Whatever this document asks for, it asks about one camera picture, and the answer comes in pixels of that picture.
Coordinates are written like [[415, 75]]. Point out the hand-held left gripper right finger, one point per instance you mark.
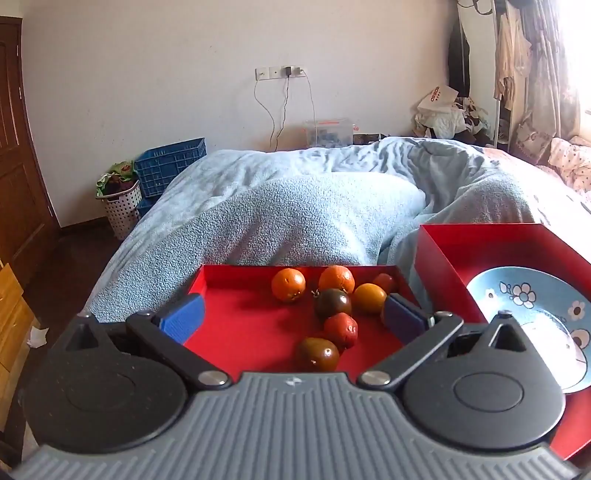
[[400, 319]]

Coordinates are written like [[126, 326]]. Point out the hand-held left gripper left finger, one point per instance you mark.
[[184, 319]]

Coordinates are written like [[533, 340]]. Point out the yellow-orange citrus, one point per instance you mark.
[[369, 298]]

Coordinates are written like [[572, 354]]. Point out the small red tomato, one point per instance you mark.
[[385, 281]]

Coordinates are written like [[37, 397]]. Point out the shallow red tray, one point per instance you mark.
[[244, 323]]

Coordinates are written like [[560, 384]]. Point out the dark brown tomato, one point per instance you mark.
[[333, 303], [317, 354]]

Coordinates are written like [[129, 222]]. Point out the deep orange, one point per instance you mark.
[[336, 278]]

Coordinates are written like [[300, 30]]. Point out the deep red box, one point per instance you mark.
[[461, 249]]

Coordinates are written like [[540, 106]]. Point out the blue floral plate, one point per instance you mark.
[[531, 295]]

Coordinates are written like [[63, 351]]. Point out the white perforated laundry basket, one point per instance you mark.
[[121, 212]]

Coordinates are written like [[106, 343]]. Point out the light blue duvet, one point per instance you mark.
[[438, 184]]

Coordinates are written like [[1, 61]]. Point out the light blue fleece blanket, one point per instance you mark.
[[286, 221]]

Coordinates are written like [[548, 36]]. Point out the crumpled white paper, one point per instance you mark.
[[37, 337]]

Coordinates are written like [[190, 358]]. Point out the blue plastic crate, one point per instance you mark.
[[171, 164]]

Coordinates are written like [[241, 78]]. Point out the clothes in laundry basket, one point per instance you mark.
[[117, 175]]

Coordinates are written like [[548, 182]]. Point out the light wooden cabinet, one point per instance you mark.
[[11, 323]]

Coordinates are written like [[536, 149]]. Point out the pile of clothes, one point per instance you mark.
[[443, 124]]

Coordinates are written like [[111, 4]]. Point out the clear plastic storage box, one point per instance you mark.
[[328, 133]]

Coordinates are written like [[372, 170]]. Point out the white clothes rack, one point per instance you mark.
[[497, 120]]

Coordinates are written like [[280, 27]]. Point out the white paper bag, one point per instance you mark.
[[436, 99]]

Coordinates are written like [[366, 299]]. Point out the wooden door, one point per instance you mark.
[[21, 161]]

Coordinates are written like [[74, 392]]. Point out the pink floral bedding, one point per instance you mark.
[[570, 166]]

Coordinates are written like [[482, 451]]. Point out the black hanging garment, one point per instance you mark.
[[459, 60]]

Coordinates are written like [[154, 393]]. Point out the patterned curtain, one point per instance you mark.
[[549, 83]]

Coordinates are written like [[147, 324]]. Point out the beige hanging clothes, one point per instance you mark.
[[510, 60]]

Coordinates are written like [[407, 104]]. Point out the white wall outlet strip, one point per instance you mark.
[[272, 73]]

